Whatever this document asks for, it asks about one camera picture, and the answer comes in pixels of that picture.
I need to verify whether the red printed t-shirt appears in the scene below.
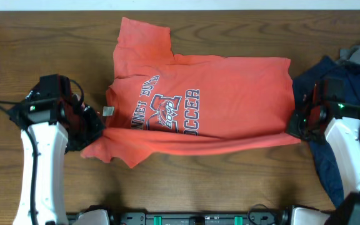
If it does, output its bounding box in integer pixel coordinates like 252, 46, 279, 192
81, 17, 297, 167

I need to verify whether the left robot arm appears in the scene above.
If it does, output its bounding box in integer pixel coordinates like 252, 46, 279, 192
10, 95, 104, 224

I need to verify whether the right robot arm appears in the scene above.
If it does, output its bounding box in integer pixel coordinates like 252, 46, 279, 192
286, 101, 360, 225

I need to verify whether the navy blue garment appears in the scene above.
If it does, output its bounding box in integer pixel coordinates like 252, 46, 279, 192
286, 44, 360, 224

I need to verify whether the grey garment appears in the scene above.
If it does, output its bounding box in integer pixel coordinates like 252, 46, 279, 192
336, 44, 360, 76

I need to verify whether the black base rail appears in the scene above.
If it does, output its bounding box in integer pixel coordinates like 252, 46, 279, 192
67, 204, 293, 225

